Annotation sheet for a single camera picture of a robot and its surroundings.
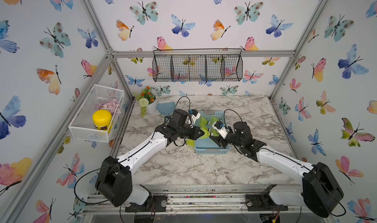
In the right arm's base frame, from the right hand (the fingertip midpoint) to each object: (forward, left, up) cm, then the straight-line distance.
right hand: (215, 130), depth 81 cm
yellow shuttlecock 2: (+12, +7, -12) cm, 18 cm away
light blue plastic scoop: (+29, +35, -17) cm, 48 cm away
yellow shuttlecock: (+18, -1, -15) cm, 23 cm away
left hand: (-4, +6, +2) cm, 7 cm away
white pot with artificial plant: (+23, +45, -4) cm, 51 cm away
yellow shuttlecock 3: (-4, +5, +1) cm, 6 cm away
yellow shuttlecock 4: (-1, +14, -15) cm, 21 cm away
